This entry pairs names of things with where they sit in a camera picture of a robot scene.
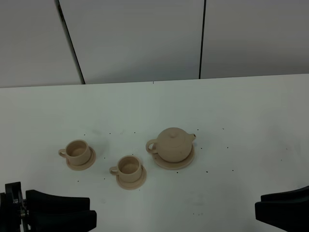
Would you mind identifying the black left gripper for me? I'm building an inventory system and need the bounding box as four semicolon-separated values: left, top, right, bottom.
0;182;97;232

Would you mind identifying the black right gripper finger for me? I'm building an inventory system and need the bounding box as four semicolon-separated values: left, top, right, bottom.
255;200;309;232
261;186;309;202

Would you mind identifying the tan ceramic teapot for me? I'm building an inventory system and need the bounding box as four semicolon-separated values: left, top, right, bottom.
145;128;196;162

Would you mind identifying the tan teapot saucer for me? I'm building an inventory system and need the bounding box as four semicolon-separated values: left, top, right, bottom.
152;146;195;170

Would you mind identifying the tan teacup far left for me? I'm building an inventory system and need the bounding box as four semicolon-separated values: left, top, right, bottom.
58;140;91;166

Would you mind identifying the tan teacup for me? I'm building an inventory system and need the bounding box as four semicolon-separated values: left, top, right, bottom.
109;155;142;183
58;140;91;166

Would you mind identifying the tan saucer far left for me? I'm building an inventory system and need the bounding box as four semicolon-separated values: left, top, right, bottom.
66;147;96;171

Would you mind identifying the tan saucer near centre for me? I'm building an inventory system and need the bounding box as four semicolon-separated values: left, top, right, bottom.
116;166;147;190

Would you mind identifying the tan teacup near centre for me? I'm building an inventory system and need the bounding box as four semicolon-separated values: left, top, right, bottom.
109;155;142;183

